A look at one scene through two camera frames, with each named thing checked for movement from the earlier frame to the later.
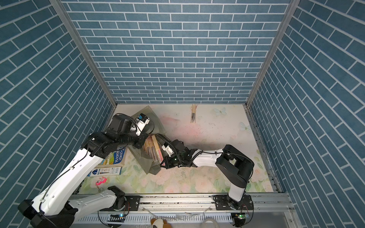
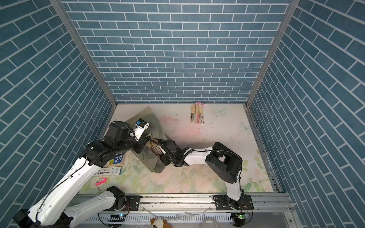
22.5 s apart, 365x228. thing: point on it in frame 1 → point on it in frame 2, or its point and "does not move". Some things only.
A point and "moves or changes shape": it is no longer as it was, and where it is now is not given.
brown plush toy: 159,223 does not move
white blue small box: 105,171 does not move
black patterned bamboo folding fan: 193,115 does not move
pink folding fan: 158,151 moves or changes shape
